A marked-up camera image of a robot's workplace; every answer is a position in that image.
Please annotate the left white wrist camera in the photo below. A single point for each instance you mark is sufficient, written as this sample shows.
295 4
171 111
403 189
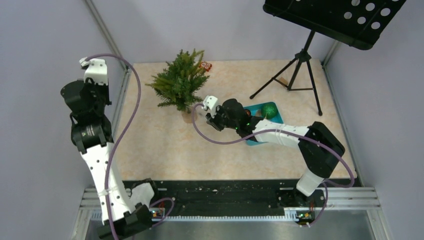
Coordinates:
96 69

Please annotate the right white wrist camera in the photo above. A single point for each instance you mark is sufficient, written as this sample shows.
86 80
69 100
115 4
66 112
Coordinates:
210 103

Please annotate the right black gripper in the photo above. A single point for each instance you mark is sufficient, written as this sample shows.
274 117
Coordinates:
213 120

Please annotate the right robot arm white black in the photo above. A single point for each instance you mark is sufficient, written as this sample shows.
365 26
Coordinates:
319 147

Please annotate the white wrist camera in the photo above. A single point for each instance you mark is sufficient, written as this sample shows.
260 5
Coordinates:
96 69
210 103

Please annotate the copper shiny ball ornament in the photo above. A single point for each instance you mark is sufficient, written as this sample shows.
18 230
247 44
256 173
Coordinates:
248 112

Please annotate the small green christmas tree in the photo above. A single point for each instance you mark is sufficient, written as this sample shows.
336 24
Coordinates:
177 84

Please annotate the red gift box ornament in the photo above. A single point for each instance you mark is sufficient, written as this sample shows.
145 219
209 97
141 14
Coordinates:
206 66

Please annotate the teal plastic tray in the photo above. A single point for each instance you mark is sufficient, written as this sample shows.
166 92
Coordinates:
255 111

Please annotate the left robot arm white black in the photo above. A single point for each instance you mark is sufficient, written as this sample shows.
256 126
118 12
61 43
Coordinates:
91 133

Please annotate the small wooden block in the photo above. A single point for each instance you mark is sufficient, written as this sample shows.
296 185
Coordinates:
283 81

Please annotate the green glitter ball ornament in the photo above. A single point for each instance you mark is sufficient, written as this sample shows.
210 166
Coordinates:
269 110

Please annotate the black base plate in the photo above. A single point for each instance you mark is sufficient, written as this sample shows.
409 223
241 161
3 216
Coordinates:
234 198

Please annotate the black music stand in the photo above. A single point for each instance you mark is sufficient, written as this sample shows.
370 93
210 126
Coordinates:
356 23

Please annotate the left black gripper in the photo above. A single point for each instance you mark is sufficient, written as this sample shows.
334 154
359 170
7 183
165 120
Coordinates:
90 83

